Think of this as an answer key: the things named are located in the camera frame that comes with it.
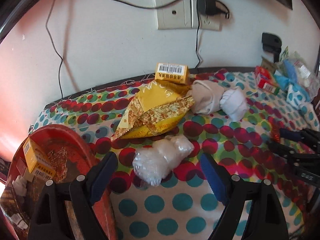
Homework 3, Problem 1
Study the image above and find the red foil candy wrapper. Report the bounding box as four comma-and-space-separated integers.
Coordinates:
270, 124, 281, 143

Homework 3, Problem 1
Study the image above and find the brown snack packet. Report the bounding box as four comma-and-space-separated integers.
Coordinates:
1, 184, 30, 232

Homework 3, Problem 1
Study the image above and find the tall yellow medicine box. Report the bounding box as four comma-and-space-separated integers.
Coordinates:
23, 137, 56, 181

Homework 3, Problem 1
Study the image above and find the white sock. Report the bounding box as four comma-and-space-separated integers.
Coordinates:
220, 88, 248, 122

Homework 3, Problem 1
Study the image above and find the beige sock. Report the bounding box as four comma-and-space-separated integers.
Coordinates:
187, 80, 227, 115

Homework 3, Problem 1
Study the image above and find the white cotton bag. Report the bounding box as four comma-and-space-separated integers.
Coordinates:
132, 134, 195, 186

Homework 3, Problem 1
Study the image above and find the clear bag with blue items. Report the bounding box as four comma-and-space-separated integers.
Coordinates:
273, 46, 319, 102

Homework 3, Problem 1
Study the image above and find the red round tray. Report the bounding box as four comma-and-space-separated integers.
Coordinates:
16, 125, 118, 239

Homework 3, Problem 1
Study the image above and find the red green medicine box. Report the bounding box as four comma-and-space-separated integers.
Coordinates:
254, 66, 280, 95

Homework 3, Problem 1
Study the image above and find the brown cardboard tag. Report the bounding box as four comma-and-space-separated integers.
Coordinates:
261, 56, 278, 74

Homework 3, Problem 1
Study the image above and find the colourful polka dot cloth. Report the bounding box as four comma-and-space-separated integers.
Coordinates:
33, 69, 319, 239

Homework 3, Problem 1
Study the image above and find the small yellow medicine box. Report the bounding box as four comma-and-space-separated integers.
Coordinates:
155, 63, 189, 85

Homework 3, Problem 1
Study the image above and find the golden snack bag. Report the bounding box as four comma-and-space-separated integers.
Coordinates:
111, 80, 195, 142

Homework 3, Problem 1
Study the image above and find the black power adapter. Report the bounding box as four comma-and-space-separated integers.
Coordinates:
197, 0, 216, 16

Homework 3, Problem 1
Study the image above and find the black clamp mount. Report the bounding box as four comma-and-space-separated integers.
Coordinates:
261, 33, 282, 63

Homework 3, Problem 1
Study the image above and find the black adapter cable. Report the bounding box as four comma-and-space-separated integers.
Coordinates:
194, 15, 203, 69

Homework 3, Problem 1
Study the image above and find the white wall power socket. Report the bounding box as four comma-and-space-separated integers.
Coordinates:
191, 0, 221, 31

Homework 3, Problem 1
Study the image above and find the white wall switch plate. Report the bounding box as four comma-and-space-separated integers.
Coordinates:
156, 0, 191, 30

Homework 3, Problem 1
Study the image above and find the thin black wall cable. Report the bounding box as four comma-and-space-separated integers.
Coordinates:
45, 0, 65, 99

